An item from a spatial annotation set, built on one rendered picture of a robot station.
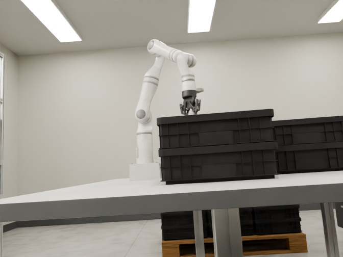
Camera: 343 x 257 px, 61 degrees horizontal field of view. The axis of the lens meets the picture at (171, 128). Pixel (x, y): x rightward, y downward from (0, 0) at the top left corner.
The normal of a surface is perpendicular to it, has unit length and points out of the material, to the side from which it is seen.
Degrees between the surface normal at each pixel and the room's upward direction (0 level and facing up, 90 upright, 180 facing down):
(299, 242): 90
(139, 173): 90
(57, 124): 90
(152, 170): 90
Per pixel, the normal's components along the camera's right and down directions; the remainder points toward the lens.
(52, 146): -0.03, -0.13
